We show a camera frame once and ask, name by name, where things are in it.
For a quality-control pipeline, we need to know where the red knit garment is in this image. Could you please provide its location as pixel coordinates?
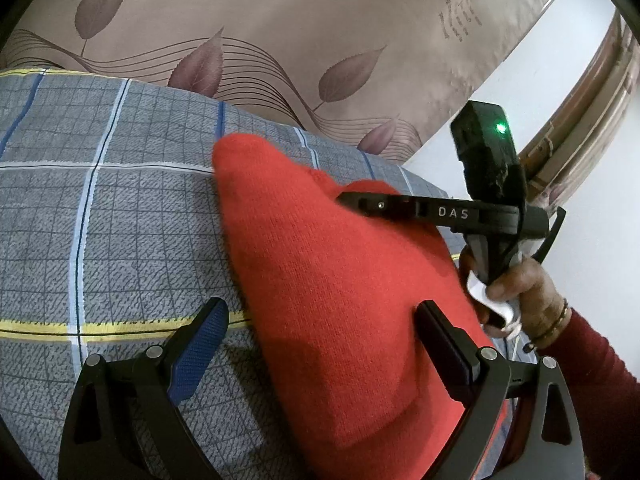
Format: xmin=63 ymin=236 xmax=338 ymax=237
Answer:
xmin=212 ymin=132 xmax=512 ymax=480

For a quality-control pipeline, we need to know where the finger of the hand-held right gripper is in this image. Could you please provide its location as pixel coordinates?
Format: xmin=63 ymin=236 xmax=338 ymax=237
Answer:
xmin=335 ymin=190 xmax=417 ymax=218

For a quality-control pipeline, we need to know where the brown wooden door frame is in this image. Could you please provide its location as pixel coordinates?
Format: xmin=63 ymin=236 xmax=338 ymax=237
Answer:
xmin=515 ymin=12 xmax=640 ymax=211

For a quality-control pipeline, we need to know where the person's right hand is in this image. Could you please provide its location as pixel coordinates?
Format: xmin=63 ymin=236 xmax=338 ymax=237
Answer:
xmin=459 ymin=249 xmax=566 ymax=340

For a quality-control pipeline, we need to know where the person's right forearm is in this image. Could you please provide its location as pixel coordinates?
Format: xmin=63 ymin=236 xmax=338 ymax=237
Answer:
xmin=500 ymin=307 xmax=640 ymax=480

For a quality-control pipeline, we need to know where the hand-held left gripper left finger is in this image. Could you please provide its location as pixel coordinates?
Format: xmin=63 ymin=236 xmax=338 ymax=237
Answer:
xmin=57 ymin=297 xmax=231 ymax=480

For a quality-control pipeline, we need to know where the beaded bracelet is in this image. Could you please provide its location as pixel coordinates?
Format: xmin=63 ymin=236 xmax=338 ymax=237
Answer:
xmin=522 ymin=297 xmax=572 ymax=353

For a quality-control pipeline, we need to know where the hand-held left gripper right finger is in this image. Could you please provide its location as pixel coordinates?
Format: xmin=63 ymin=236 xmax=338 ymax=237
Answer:
xmin=415 ymin=300 xmax=586 ymax=480

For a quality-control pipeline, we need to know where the leaf patterned curtain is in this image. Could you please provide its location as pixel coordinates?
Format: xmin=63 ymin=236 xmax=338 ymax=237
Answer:
xmin=0 ymin=0 xmax=581 ymax=163

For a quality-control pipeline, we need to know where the grey plaid bedsheet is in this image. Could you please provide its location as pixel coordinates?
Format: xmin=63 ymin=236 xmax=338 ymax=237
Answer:
xmin=0 ymin=67 xmax=506 ymax=480

